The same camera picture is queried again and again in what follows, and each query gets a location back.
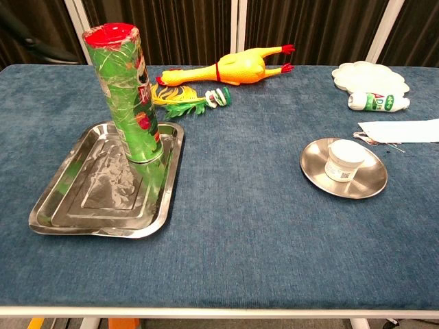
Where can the white table frame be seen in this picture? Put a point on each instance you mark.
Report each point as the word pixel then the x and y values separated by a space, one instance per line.
pixel 219 312

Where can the yellow rubber chicken toy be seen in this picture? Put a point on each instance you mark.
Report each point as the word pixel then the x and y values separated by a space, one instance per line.
pixel 240 66

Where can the dark pleated curtain panel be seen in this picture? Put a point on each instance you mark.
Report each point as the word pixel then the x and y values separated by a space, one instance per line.
pixel 418 31
pixel 44 20
pixel 315 27
pixel 178 31

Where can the light blue paper tag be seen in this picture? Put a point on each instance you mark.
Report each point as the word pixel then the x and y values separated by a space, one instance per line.
pixel 401 131

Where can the white flower-shaped paint palette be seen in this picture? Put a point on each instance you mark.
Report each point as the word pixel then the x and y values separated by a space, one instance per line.
pixel 368 77

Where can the yellow green feather shuttlecock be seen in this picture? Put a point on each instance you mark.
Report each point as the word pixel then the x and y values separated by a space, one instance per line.
pixel 187 104

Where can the white round object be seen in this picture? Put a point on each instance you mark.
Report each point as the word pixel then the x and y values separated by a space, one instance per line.
pixel 344 161

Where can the red green snack can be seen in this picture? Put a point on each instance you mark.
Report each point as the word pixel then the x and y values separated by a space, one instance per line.
pixel 127 113

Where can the rectangular steel tray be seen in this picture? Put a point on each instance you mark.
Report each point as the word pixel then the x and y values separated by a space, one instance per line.
pixel 103 202

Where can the blue tablecloth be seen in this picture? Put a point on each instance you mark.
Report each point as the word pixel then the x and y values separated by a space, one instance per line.
pixel 240 240

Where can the small white green drink bottle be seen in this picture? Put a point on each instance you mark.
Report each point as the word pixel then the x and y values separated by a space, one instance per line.
pixel 375 102

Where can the round steel plate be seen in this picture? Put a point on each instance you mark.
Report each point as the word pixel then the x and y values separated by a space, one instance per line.
pixel 372 178

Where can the white partition frame post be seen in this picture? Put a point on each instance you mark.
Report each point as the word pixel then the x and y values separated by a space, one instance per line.
pixel 238 24
pixel 385 31
pixel 76 20

